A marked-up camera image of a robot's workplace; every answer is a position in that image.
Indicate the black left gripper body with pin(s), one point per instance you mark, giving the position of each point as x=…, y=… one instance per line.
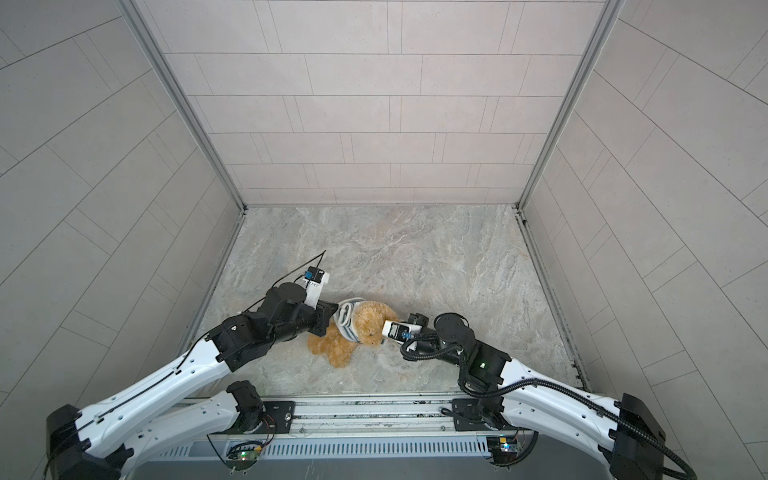
x=316, y=322

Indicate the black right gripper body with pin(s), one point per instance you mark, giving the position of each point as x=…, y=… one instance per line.
x=420, y=320

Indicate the blue white striped knit sweater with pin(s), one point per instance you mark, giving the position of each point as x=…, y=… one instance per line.
x=344, y=319

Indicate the brown plush teddy bear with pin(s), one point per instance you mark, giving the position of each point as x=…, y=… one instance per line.
x=358, y=322

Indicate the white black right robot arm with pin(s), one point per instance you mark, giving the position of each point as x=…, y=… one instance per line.
x=622, y=434

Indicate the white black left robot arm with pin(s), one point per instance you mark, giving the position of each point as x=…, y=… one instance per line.
x=107, y=439

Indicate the right green circuit board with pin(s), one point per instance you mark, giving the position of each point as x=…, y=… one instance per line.
x=503, y=452

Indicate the green circuit board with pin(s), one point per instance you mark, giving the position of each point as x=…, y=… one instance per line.
x=243, y=456
x=503, y=452

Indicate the left green circuit board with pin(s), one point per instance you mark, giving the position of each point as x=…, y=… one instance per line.
x=243, y=456

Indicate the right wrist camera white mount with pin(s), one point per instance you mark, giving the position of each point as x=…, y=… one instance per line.
x=400, y=332

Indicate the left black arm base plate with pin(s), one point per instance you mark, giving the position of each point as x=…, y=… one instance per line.
x=277, y=418

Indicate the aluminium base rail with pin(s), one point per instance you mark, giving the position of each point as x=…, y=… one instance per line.
x=358, y=426

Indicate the left aluminium corner post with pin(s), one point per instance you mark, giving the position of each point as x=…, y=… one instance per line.
x=150, y=47

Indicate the aluminium corner post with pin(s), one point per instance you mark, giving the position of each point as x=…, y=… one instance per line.
x=605, y=23
x=150, y=47

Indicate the right aluminium corner post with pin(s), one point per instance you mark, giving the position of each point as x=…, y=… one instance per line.
x=605, y=23

